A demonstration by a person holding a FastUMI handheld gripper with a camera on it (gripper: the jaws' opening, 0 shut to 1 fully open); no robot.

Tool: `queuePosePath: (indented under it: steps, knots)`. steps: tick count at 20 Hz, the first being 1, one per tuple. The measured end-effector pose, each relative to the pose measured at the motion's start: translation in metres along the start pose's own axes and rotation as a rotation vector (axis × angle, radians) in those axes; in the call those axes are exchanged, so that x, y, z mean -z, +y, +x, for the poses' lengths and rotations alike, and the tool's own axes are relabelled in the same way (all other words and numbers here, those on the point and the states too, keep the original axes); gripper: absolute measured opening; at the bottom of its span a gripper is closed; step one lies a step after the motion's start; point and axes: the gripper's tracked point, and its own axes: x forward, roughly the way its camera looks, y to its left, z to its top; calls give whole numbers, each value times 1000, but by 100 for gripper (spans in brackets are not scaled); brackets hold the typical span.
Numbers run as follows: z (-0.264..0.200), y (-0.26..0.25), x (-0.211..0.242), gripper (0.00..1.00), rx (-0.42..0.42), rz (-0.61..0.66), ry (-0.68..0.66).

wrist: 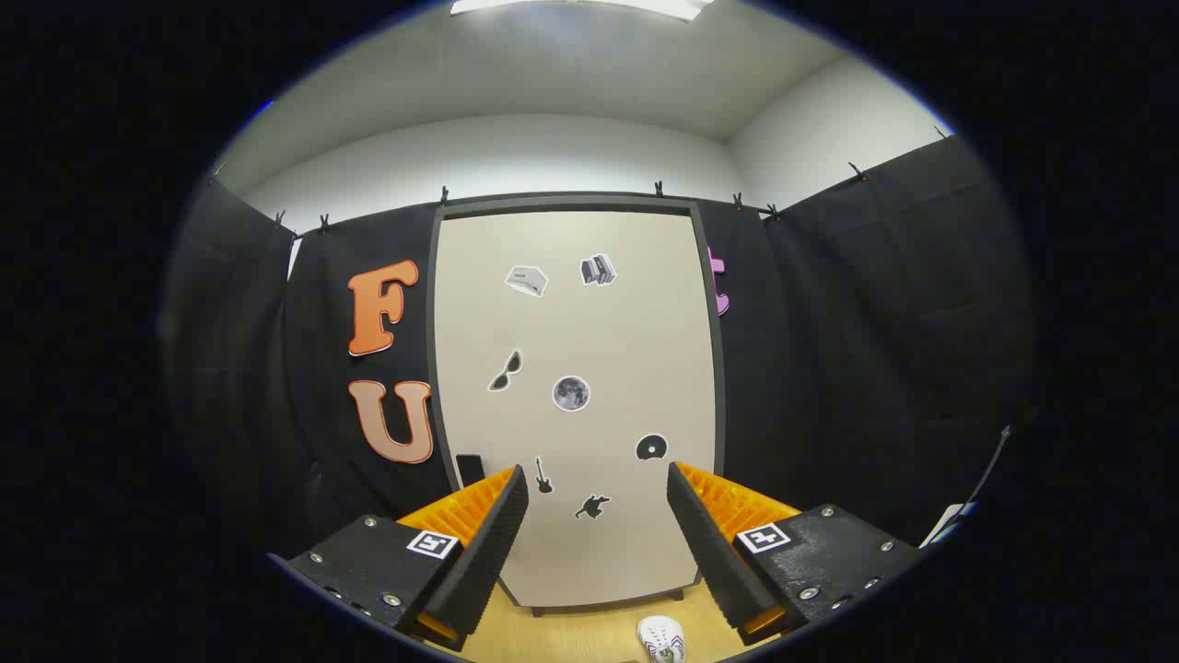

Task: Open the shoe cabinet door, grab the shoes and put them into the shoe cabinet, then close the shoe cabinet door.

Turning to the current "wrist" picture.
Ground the black backdrop cloth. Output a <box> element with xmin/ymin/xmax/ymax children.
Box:
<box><xmin>166</xmin><ymin>134</ymin><xmax>1037</xmax><ymax>563</ymax></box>

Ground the black stand pole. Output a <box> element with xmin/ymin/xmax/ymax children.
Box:
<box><xmin>949</xmin><ymin>424</ymin><xmax>1014</xmax><ymax>526</ymax></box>

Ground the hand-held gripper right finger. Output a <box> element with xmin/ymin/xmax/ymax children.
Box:
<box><xmin>666</xmin><ymin>460</ymin><xmax>922</xmax><ymax>646</ymax></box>

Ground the white flat object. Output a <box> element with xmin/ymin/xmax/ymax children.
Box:
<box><xmin>921</xmin><ymin>502</ymin><xmax>977</xmax><ymax>549</ymax></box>

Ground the white canvas shoe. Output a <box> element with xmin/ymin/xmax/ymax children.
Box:
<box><xmin>637</xmin><ymin>615</ymin><xmax>687</xmax><ymax>663</ymax></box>

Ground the ceiling light panel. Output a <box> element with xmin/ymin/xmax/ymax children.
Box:
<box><xmin>449</xmin><ymin>0</ymin><xmax>715</xmax><ymax>23</ymax></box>

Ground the grey shoe cabinet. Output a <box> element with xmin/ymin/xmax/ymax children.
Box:
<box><xmin>426</xmin><ymin>193</ymin><xmax>729</xmax><ymax>618</ymax></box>

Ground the row of black cloth clips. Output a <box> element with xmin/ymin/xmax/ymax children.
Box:
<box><xmin>207</xmin><ymin>161</ymin><xmax>871</xmax><ymax>236</ymax></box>

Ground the beige shoe cabinet door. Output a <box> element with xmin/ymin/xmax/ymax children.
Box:
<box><xmin>433</xmin><ymin>210</ymin><xmax>719</xmax><ymax>609</ymax></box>

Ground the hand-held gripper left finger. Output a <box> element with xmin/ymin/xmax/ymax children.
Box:
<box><xmin>267</xmin><ymin>463</ymin><xmax>531</xmax><ymax>650</ymax></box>

